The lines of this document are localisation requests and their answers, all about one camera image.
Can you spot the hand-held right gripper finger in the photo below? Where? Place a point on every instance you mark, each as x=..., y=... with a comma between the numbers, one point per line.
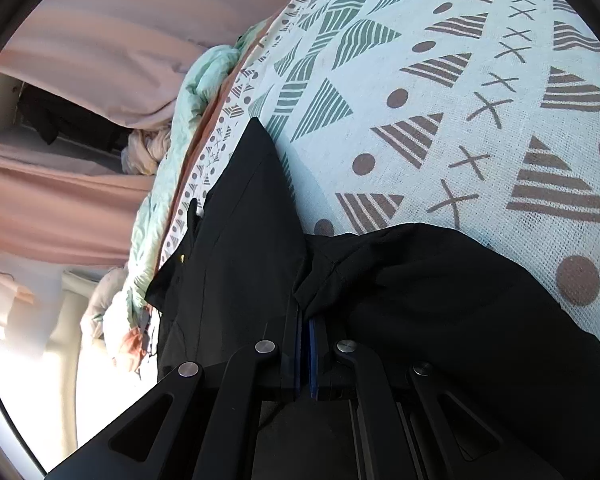
x=302, y=360
x=315, y=365

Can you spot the black long-sleeved shirt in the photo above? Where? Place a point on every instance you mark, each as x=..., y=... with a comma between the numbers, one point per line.
x=240, y=260

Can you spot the dark hanging clothes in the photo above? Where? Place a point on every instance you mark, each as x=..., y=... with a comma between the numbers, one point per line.
x=70, y=120

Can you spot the white crumpled bedding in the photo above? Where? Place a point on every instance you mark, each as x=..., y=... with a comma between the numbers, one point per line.
x=105, y=310

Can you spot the cream padded headboard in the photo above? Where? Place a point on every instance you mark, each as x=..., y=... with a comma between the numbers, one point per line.
x=65, y=385

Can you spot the pink crumpled cloth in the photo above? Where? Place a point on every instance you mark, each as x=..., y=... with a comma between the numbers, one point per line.
x=145, y=152

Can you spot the mint green quilt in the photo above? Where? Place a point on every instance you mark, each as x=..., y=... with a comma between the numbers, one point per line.
x=205, y=80

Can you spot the white hanging garment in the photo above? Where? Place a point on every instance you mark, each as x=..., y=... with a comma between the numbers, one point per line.
x=5, y=290

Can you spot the white patterned blanket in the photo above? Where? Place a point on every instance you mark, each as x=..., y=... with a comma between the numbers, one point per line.
x=430, y=60

